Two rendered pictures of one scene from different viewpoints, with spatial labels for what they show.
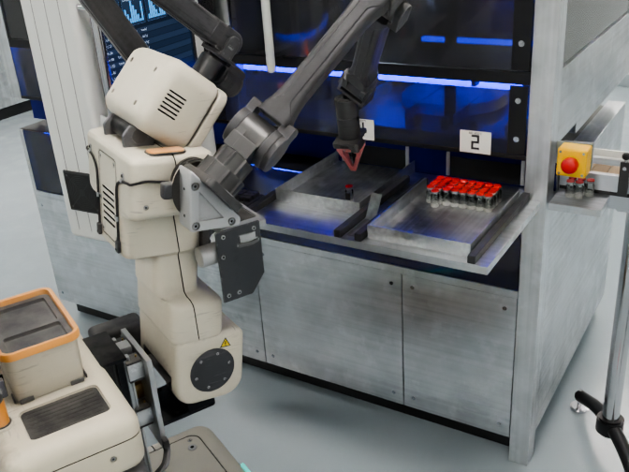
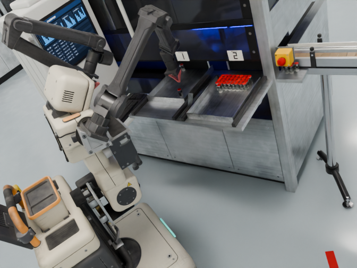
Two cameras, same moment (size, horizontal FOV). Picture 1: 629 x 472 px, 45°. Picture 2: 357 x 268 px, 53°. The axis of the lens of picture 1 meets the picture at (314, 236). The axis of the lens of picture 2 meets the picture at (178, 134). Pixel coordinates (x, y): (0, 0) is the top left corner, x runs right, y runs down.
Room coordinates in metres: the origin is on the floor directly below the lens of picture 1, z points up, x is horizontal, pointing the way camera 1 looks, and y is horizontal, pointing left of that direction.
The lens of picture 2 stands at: (0.16, -0.37, 1.88)
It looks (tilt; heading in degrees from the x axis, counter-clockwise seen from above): 35 degrees down; 12
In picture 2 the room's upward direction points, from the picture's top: 22 degrees counter-clockwise
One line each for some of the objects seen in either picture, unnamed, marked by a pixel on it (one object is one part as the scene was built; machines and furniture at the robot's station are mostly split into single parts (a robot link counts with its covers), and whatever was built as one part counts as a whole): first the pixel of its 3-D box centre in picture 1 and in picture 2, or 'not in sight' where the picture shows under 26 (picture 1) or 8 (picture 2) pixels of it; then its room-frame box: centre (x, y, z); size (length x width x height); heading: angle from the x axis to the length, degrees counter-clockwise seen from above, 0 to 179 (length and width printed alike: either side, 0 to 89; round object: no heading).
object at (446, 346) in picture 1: (314, 220); (184, 87); (2.76, -0.01, 0.44); 2.06 x 1.00 x 0.88; 57
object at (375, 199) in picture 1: (364, 213); (185, 105); (1.72, -0.13, 0.91); 0.14 x 0.03 x 0.06; 147
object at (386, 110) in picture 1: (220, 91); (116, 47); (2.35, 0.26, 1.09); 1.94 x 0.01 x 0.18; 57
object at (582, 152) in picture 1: (575, 159); (285, 56); (1.78, -0.66, 0.99); 0.08 x 0.07 x 0.07; 147
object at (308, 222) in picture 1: (390, 207); (201, 95); (1.85, -0.21, 0.87); 0.70 x 0.48 x 0.02; 57
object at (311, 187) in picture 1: (347, 180); (180, 82); (2.00, -0.10, 0.90); 0.34 x 0.26 x 0.04; 147
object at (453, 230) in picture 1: (446, 213); (224, 97); (1.72, -0.33, 0.90); 0.34 x 0.26 x 0.04; 147
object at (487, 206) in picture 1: (459, 198); (231, 86); (1.79, -0.38, 0.90); 0.18 x 0.02 x 0.05; 57
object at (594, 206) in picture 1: (580, 199); (293, 73); (1.80, -0.70, 0.87); 0.14 x 0.13 x 0.02; 147
